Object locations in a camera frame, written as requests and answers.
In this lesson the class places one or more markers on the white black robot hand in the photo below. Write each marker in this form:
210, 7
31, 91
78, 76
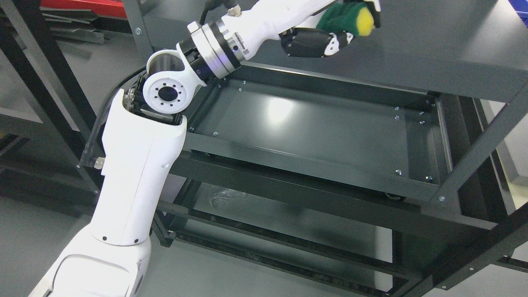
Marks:
293, 23

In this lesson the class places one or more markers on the green yellow sponge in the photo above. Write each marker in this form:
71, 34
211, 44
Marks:
352, 17

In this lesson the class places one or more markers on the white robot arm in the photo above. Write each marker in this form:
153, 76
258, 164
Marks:
143, 136

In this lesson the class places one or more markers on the dark metal shelf rack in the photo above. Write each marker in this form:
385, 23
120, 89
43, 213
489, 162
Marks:
401, 126

